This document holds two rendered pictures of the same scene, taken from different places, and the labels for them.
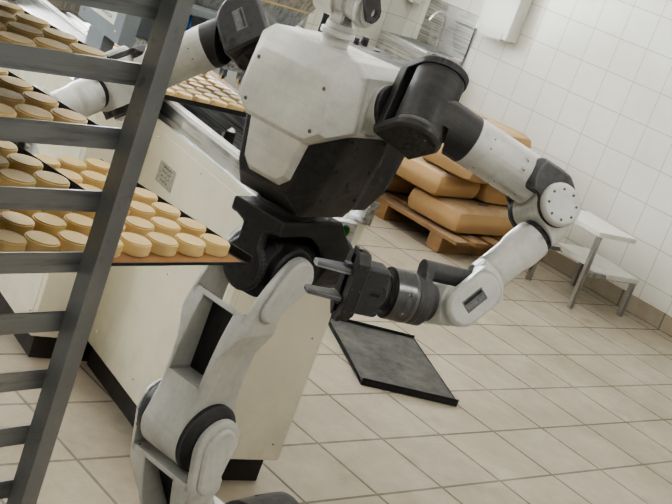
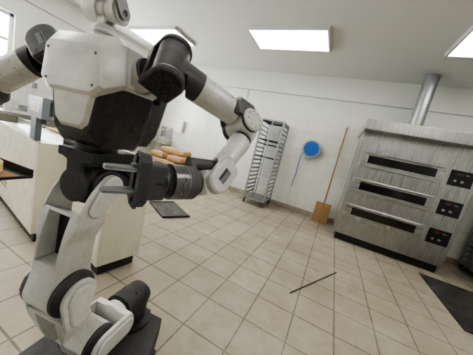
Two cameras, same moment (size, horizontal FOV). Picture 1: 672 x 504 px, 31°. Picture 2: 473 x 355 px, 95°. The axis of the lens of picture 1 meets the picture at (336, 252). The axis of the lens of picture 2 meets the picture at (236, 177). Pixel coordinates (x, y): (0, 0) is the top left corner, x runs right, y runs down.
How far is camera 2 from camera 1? 1.50 m
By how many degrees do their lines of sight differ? 21
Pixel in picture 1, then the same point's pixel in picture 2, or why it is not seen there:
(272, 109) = (64, 78)
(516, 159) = (227, 96)
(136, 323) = not seen: hidden behind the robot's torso
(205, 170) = not seen: hidden behind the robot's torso
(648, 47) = (212, 129)
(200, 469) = (69, 315)
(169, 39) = not seen: outside the picture
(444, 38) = (167, 134)
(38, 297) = (30, 219)
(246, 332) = (81, 227)
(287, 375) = (135, 225)
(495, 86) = (180, 143)
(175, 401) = (41, 279)
